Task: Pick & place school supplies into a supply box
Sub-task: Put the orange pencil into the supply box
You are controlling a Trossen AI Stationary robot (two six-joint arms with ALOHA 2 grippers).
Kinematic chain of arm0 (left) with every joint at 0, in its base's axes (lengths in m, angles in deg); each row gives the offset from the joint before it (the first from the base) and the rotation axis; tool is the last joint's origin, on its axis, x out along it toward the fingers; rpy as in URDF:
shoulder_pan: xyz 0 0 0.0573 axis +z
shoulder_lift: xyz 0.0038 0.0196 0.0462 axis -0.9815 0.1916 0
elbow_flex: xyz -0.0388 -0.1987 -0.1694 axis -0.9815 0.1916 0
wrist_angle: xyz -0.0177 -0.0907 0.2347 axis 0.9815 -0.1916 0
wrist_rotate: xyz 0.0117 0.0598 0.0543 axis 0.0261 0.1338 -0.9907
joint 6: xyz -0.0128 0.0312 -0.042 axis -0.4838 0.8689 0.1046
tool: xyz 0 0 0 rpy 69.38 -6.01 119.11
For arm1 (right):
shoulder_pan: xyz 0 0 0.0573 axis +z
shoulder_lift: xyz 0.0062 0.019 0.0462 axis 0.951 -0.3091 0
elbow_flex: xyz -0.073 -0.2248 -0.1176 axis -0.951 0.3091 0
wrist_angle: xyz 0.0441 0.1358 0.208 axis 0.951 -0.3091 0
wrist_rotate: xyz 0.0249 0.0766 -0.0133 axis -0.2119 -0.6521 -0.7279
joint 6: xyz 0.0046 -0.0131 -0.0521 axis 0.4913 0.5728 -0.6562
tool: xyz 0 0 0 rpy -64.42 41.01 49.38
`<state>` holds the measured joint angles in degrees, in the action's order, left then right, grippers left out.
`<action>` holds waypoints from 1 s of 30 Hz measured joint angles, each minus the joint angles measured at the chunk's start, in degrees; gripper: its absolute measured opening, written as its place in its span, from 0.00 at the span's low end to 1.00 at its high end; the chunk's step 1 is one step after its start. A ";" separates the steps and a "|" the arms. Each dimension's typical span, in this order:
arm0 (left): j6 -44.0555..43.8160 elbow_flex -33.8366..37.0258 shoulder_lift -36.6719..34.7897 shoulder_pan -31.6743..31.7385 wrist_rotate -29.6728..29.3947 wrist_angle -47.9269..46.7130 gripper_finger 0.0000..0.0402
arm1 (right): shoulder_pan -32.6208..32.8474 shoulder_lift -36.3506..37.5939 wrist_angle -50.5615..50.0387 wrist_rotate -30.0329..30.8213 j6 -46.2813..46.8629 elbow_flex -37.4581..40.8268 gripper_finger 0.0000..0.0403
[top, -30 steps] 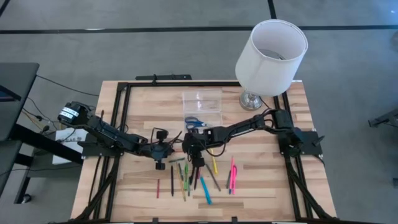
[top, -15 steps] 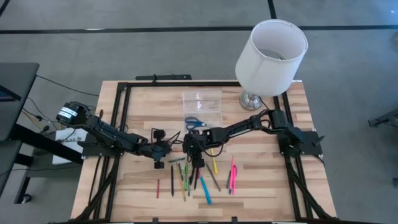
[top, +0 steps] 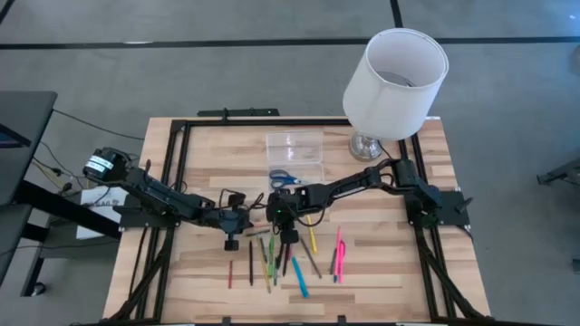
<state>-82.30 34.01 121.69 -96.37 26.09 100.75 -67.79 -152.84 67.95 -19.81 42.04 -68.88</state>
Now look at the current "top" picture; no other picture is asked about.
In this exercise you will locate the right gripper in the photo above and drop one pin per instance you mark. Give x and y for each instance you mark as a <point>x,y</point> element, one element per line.
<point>285,206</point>

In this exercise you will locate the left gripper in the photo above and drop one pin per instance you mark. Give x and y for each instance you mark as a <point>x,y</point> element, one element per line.
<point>232,220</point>

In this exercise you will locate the long matte black pen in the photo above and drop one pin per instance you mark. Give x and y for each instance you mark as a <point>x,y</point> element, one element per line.
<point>250,262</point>

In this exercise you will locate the red pen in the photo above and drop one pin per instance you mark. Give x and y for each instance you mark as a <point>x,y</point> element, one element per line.
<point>230,274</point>

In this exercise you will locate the clear plastic supply box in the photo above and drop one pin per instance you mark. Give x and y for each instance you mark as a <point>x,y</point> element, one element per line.
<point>294,147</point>

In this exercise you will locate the slim pink highlighter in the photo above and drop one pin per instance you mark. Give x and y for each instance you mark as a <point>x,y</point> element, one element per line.
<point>339,253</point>

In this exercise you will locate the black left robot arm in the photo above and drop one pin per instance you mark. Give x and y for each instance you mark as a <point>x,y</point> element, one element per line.
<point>154,194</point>

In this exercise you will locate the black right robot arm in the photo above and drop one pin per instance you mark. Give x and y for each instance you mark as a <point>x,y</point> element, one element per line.
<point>353,185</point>

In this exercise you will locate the white paper box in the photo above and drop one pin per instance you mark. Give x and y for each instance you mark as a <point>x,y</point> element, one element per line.
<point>90,226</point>

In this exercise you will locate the light green marker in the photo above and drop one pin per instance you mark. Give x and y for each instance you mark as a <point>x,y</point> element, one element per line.
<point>272,253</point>

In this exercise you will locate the slim black pen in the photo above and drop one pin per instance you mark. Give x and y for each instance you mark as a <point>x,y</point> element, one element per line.
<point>280,256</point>

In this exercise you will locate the thick black marker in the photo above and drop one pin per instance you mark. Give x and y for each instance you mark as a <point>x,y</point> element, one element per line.
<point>286,262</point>

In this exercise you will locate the black mounting bar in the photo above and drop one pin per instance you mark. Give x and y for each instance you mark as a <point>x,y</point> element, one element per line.
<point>235,112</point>

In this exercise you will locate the white shade table lamp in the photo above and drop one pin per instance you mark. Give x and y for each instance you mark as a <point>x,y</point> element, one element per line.
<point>385,108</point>

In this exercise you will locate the black desk beam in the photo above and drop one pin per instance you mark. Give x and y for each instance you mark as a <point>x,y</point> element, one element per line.
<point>54,204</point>

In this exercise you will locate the black caster wheel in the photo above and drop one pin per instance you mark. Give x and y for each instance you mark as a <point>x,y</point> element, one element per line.
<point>38,289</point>

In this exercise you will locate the dark grey low desk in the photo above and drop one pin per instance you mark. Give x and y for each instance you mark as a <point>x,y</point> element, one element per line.
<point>11,235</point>

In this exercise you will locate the dark tablet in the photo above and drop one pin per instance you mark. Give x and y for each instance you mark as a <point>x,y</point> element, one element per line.
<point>11,138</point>

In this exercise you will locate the black floor stand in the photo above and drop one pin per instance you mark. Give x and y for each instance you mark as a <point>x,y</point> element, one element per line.
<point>562,172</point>

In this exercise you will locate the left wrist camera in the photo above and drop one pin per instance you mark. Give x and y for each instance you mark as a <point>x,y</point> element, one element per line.
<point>231,245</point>

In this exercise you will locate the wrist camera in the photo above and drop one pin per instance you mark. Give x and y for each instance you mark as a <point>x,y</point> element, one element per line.
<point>289,236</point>
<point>231,245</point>

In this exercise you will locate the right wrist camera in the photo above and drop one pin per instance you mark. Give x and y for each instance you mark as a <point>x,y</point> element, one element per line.
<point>289,236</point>

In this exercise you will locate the black aluminium table frame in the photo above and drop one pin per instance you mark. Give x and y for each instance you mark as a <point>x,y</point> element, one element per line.
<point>272,122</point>

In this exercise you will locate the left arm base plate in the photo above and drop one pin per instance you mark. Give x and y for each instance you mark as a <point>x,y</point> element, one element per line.
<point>136,219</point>

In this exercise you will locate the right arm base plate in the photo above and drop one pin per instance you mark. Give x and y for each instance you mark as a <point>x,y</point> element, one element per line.
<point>453,208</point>

